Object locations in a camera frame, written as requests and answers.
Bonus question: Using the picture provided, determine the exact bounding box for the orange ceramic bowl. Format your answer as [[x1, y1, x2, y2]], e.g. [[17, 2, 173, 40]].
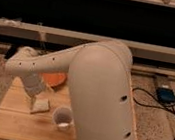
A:
[[42, 73, 67, 87]]

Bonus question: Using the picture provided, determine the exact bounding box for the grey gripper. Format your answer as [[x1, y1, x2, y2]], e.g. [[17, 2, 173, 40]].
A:
[[22, 73, 46, 97]]

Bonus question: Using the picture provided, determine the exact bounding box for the wooden table board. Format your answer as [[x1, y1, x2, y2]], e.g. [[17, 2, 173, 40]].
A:
[[0, 78, 77, 140]]

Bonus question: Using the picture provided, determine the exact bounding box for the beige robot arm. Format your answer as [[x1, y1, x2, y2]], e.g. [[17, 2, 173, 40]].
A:
[[5, 40, 137, 140]]

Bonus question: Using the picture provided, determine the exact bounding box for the blue power adapter box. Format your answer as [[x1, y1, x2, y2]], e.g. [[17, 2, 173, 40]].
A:
[[156, 87, 175, 104]]

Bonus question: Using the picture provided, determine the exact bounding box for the tan sponge block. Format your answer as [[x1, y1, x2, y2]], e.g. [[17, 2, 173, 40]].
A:
[[30, 99, 50, 114]]

